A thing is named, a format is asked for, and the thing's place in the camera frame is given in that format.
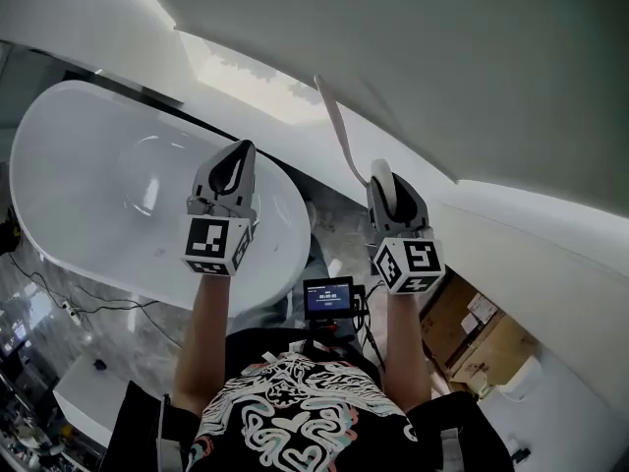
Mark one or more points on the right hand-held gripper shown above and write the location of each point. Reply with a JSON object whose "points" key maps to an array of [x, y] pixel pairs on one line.
{"points": [[417, 258]]}

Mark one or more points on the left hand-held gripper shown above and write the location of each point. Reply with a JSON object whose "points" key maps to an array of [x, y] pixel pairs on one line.
{"points": [[206, 239]]}

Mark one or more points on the white oval bathtub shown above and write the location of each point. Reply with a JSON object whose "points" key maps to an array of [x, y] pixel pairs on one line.
{"points": [[74, 165]]}

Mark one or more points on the person's left forearm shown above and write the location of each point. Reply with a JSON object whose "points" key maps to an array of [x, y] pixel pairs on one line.
{"points": [[206, 337]]}

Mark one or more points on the person's right forearm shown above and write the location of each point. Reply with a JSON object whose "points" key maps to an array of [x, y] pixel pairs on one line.
{"points": [[405, 342]]}

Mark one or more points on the white shoe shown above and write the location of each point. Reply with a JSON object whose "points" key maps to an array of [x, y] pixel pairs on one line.
{"points": [[310, 212], [335, 267]]}

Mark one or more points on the black chest-mounted display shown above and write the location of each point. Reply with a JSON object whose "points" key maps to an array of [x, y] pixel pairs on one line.
{"points": [[326, 298]]}

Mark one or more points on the large brown cardboard box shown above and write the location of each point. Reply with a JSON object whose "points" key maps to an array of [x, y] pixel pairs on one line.
{"points": [[472, 332]]}

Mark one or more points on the grey roller blind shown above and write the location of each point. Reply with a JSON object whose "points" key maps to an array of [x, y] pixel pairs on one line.
{"points": [[393, 27]]}

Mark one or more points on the white power strip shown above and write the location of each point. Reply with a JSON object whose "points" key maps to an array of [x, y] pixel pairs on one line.
{"points": [[73, 312]]}

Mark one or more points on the white round container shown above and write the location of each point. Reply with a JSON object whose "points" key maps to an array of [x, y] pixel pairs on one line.
{"points": [[521, 379]]}

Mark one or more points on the small black object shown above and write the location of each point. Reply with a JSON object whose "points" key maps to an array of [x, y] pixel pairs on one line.
{"points": [[99, 364]]}

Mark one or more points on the black patterned t-shirt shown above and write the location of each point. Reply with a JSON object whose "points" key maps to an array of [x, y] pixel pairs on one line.
{"points": [[295, 411]]}

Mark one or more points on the white table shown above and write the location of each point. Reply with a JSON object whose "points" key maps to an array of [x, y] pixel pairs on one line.
{"points": [[83, 401]]}

